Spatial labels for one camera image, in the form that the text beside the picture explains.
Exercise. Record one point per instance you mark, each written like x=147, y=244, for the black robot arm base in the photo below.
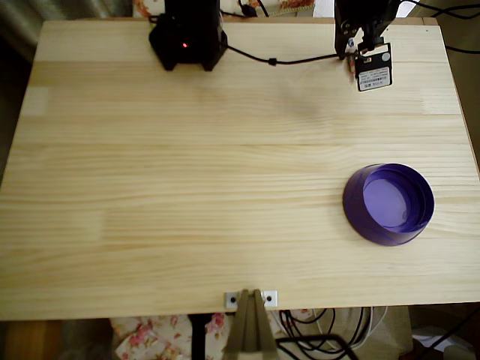
x=180, y=52

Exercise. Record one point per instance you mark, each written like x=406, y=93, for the floral cloth with beige trim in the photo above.
x=288, y=5

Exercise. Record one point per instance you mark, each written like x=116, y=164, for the tan camera stand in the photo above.
x=249, y=330

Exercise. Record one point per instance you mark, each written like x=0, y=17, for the black camera box with label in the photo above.
x=375, y=75

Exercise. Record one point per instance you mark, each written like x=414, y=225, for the purple bowl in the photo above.
x=390, y=204

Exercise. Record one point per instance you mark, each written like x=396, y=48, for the grey metal bracket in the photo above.
x=231, y=299
x=270, y=298

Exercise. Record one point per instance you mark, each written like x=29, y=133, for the white candy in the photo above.
x=351, y=63

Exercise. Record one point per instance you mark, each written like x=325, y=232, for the black table leg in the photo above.
x=198, y=337

